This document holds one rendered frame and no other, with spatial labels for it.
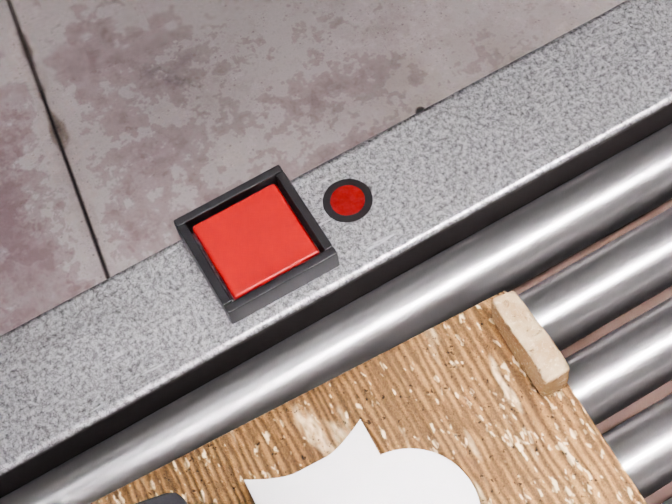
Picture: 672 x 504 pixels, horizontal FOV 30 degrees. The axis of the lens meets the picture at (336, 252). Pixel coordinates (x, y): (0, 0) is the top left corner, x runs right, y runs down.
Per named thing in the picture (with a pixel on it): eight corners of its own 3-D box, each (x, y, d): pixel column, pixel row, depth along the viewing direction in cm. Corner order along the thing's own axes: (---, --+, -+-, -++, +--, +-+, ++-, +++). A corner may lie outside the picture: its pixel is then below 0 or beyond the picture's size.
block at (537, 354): (488, 318, 73) (489, 297, 70) (515, 304, 73) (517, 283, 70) (542, 402, 70) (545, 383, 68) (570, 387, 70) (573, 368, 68)
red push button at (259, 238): (194, 236, 79) (190, 225, 78) (277, 192, 80) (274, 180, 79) (238, 308, 77) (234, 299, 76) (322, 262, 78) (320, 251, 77)
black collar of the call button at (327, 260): (178, 233, 80) (172, 220, 78) (282, 177, 81) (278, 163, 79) (232, 325, 76) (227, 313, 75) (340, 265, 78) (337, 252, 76)
